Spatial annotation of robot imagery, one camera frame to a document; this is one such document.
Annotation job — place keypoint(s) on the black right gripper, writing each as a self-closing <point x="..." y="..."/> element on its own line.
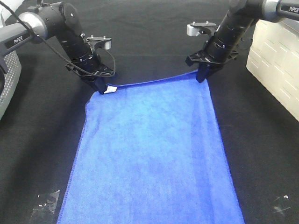
<point x="210" y="60"/>

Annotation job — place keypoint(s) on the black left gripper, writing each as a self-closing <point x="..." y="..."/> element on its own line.
<point x="91" y="67"/>

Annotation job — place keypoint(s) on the blue microfibre towel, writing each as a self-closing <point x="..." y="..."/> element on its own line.
<point x="151" y="153"/>

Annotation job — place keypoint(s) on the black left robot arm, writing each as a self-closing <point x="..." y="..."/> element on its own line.
<point x="60" y="20"/>

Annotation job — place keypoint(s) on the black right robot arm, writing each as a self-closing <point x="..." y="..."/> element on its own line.
<point x="244" y="13"/>

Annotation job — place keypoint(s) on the black table cloth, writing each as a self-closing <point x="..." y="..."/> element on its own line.
<point x="41" y="128"/>

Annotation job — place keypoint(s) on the white plastic storage box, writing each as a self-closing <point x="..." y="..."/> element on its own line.
<point x="274" y="61"/>

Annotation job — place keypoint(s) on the grey perforated metal basket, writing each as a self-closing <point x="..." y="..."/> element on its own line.
<point x="9" y="81"/>

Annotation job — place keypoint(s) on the clear tape strip left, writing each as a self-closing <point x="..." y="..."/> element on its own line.
<point x="44" y="208"/>

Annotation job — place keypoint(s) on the clear tape strip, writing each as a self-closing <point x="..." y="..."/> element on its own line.
<point x="281" y="205"/>
<point x="44" y="208"/>

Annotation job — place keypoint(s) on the clear tape strip right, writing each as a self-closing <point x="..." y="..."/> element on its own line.
<point x="281" y="205"/>

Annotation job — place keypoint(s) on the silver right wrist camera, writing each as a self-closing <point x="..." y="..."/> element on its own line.
<point x="201" y="28"/>

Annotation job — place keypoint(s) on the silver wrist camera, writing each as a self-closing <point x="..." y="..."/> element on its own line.
<point x="201" y="28"/>
<point x="99" y="42"/>

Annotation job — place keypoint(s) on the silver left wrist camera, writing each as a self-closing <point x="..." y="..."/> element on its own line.
<point x="99" y="42"/>

